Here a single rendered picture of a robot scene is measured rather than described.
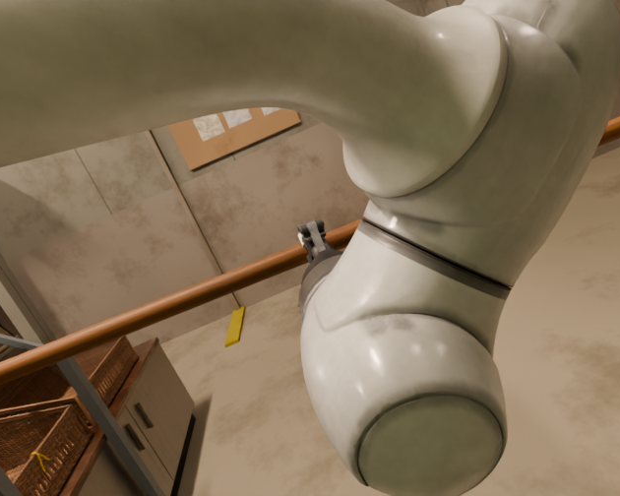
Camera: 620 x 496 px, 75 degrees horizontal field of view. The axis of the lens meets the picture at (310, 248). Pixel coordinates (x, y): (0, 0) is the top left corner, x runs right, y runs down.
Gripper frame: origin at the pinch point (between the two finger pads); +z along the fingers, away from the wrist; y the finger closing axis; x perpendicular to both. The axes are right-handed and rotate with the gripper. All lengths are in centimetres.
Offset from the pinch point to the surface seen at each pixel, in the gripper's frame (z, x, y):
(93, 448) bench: 78, -96, 60
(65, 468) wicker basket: 68, -101, 58
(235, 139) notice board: 312, -15, -34
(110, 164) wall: 320, -124, -51
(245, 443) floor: 126, -63, 116
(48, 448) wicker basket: 68, -102, 48
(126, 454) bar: 84, -91, 71
